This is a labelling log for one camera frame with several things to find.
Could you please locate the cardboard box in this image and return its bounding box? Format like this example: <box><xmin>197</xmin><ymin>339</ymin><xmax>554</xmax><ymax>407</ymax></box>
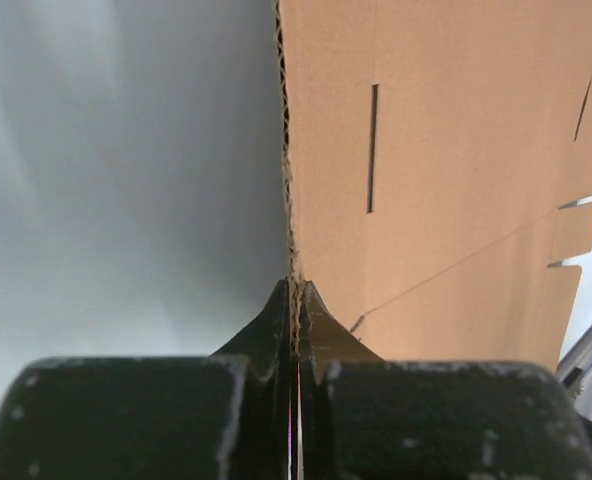
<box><xmin>276</xmin><ymin>1</ymin><xmax>592</xmax><ymax>369</ymax></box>

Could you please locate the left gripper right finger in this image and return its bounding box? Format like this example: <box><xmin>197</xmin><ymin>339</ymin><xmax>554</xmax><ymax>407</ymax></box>
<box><xmin>298</xmin><ymin>282</ymin><xmax>592</xmax><ymax>479</ymax></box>

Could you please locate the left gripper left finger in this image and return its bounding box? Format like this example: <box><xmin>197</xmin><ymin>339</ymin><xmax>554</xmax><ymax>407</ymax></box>
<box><xmin>0</xmin><ymin>281</ymin><xmax>290</xmax><ymax>479</ymax></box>

